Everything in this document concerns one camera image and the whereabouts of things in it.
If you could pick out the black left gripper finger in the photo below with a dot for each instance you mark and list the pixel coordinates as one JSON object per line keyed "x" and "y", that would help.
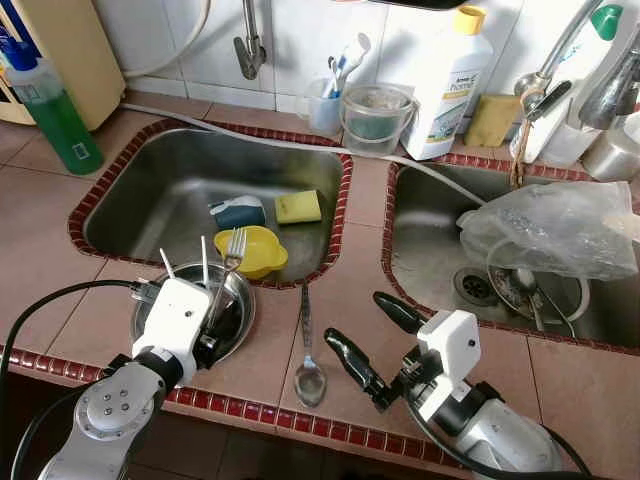
{"x": 229, "y": 312}

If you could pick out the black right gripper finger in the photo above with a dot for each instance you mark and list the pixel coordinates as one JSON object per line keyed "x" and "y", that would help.
{"x": 352, "y": 365}
{"x": 398, "y": 310}

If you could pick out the small steel bowl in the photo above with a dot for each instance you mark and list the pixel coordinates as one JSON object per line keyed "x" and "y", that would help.
{"x": 243, "y": 300}

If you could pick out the metal spoon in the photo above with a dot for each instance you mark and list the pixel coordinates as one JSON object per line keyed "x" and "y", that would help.
{"x": 310, "y": 382}
{"x": 527, "y": 280}

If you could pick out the white chopstick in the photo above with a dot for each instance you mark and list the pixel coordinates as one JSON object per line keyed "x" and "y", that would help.
{"x": 205, "y": 262}
{"x": 167, "y": 263}

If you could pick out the yellow plastic bowl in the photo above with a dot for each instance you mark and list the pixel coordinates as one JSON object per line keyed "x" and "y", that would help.
{"x": 258, "y": 255}

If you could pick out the metal fork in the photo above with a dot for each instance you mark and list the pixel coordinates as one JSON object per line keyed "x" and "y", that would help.
{"x": 235, "y": 245}

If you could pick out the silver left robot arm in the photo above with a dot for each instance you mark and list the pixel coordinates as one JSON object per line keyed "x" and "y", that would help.
{"x": 105, "y": 420}

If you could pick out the steel sink basin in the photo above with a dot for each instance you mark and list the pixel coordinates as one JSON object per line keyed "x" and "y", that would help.
{"x": 170, "y": 190}
{"x": 430, "y": 250}

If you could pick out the steel sink drain strainer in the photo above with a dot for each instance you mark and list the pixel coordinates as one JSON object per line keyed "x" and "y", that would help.
{"x": 472, "y": 287}

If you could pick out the dirty white bowl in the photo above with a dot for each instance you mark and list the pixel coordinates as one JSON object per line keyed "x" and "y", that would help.
{"x": 510, "y": 290}

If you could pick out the bright yellow sponge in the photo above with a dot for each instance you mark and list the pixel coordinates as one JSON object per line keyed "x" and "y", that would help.
{"x": 298, "y": 207}

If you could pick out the clear plastic bag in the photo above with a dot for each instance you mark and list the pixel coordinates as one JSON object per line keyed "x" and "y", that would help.
{"x": 550, "y": 230}

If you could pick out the clear plastic bucket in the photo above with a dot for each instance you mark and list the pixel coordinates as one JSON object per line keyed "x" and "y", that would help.
{"x": 378, "y": 125}

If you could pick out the brown twine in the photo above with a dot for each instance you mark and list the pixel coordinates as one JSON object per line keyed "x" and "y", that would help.
{"x": 518, "y": 160}

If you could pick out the mustard yellow sponge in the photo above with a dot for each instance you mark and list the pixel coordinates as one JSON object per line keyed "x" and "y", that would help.
{"x": 492, "y": 120}

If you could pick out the clear toothbrush cup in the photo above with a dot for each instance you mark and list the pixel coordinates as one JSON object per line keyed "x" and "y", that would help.
{"x": 322, "y": 112}

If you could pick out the white detergent bottle yellow cap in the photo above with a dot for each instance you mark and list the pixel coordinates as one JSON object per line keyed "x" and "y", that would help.
{"x": 445, "y": 100}

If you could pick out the green dish soap bottle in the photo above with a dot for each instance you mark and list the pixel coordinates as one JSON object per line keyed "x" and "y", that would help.
{"x": 65, "y": 130}

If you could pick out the white toothpaste tube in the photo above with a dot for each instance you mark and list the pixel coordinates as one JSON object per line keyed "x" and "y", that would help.
{"x": 352, "y": 52}

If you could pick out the steel cup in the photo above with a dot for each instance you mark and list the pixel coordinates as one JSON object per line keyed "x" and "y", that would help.
{"x": 610, "y": 155}

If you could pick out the curved chrome faucet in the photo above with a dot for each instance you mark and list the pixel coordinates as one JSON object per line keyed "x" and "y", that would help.
{"x": 555, "y": 55}

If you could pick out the beige water filter housing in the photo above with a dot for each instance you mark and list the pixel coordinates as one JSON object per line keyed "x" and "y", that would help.
{"x": 75, "y": 55}

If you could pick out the chrome spray faucet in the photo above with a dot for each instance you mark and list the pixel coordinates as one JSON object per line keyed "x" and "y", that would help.
{"x": 610, "y": 90}

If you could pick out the hanging black pan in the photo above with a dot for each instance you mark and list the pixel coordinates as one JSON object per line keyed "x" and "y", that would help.
{"x": 420, "y": 3}

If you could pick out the white bottle green cap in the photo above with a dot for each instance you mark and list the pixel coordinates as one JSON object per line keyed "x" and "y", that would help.
{"x": 605, "y": 22}

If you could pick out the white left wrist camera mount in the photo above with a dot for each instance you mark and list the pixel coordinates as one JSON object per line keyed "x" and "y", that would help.
{"x": 178, "y": 318}

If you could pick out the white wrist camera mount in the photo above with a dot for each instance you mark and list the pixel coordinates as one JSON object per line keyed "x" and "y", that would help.
{"x": 450, "y": 340}
{"x": 178, "y": 318}

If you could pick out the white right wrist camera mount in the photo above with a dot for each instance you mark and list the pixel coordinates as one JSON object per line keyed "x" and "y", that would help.
{"x": 450, "y": 340}

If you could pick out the chrome wall tap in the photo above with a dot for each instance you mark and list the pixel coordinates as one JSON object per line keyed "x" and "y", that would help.
{"x": 250, "y": 55}

